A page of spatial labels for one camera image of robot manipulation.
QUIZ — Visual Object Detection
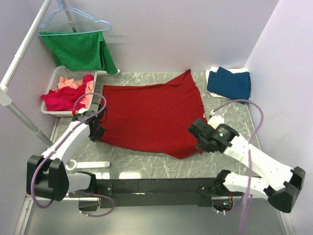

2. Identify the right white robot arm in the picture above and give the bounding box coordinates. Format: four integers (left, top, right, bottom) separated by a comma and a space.
188, 119, 306, 213

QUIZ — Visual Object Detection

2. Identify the dark red t shirt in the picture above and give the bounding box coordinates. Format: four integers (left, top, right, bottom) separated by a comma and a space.
100, 70, 206, 159

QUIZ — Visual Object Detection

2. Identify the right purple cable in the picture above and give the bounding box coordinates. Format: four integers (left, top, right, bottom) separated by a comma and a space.
214, 99, 264, 235

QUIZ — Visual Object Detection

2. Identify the folded blue t shirt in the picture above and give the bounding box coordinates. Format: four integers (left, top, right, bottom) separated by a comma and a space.
207, 66, 252, 104

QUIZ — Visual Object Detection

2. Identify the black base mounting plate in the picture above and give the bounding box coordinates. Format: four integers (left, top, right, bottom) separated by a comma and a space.
67, 176, 243, 212

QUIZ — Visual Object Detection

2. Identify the green t shirt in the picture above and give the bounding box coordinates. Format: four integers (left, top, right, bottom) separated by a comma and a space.
40, 32, 118, 74

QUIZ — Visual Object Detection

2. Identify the white laundry basket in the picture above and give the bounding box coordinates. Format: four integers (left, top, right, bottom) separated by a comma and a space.
41, 66, 97, 117

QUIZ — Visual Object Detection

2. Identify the peach pink garment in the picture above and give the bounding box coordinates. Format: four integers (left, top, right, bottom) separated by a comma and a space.
58, 74, 94, 96

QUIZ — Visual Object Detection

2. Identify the magenta t shirt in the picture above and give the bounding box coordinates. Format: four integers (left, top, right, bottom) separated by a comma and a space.
41, 84, 80, 111

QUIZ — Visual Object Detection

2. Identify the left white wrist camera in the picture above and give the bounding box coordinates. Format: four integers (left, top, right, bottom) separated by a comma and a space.
71, 109, 94, 122

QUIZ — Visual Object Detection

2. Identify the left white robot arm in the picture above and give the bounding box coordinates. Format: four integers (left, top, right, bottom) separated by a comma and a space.
26, 112, 105, 208

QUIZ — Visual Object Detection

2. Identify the aluminium rail frame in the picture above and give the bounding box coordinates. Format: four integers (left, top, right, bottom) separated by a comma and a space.
13, 178, 295, 235

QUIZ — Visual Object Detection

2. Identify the light blue wire hanger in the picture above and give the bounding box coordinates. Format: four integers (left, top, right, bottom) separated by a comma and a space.
39, 0, 112, 35

